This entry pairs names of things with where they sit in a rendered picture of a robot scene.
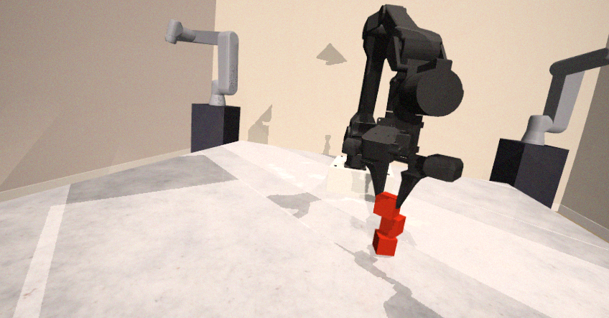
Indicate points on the red cube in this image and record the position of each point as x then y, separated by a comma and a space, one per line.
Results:
383, 243
385, 205
393, 227

